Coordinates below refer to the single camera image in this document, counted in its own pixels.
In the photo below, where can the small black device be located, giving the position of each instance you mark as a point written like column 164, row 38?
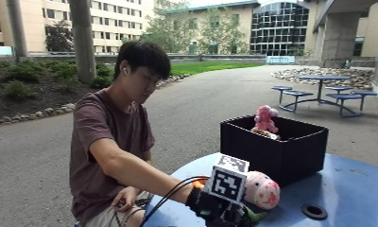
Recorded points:
column 140, row 202

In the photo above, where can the white pink pig plush toy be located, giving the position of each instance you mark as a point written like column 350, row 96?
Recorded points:
column 262, row 190

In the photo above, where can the white cube with black markers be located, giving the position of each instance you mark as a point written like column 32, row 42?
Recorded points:
column 225, row 184

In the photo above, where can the black fabric storage box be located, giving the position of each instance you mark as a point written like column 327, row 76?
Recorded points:
column 277, row 154

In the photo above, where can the the person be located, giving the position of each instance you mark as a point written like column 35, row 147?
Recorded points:
column 109, row 132

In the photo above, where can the row of border stones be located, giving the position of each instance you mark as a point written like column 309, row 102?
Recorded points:
column 42, row 113

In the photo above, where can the white earbud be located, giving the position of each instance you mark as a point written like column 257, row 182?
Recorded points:
column 125, row 71

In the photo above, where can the bed of green shrubs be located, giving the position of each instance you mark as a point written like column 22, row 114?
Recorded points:
column 26, row 74

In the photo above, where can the green lawn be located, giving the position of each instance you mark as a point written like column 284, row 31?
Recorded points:
column 209, row 66

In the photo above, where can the blue round picnic table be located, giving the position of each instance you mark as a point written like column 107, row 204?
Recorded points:
column 323, row 78

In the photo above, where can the pile of grey rocks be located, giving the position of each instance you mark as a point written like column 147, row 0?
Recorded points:
column 323, row 73

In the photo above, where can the light blue panel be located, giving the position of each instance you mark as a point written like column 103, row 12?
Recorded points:
column 280, row 60

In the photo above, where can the thick grey pillar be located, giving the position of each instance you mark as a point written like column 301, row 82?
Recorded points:
column 83, row 41

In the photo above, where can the green trees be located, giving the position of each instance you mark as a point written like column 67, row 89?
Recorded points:
column 172, row 31

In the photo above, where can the beige building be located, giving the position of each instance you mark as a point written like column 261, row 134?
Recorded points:
column 113, row 25

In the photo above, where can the dark glass building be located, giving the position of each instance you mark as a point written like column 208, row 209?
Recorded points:
column 278, row 28

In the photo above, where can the concrete column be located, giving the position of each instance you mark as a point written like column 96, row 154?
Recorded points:
column 339, row 41

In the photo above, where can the thin grey pillar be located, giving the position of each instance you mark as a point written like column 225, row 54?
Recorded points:
column 18, row 28

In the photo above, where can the green roofed building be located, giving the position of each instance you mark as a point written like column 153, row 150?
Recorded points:
column 230, row 19

